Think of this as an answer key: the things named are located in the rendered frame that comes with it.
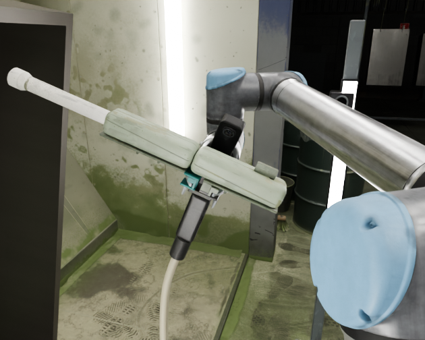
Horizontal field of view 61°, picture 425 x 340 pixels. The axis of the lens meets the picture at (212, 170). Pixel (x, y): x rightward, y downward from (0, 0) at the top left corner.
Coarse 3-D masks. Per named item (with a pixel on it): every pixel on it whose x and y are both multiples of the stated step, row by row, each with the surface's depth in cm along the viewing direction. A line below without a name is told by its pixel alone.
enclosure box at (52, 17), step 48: (0, 0) 70; (0, 48) 84; (48, 48) 81; (0, 96) 88; (0, 144) 93; (48, 144) 90; (0, 192) 98; (48, 192) 95; (0, 240) 104; (48, 240) 101; (0, 288) 111; (48, 288) 107; (0, 336) 119; (48, 336) 115
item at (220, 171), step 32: (64, 96) 58; (128, 128) 56; (160, 128) 58; (160, 160) 57; (192, 160) 57; (224, 160) 56; (192, 192) 58; (224, 192) 59; (256, 192) 55; (192, 224) 61
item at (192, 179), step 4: (188, 168) 59; (188, 172) 58; (192, 172) 58; (188, 176) 57; (192, 176) 57; (196, 176) 57; (200, 176) 58; (184, 180) 59; (188, 180) 57; (192, 180) 57; (196, 180) 57; (180, 184) 58; (184, 184) 58; (196, 184) 58; (192, 188) 57
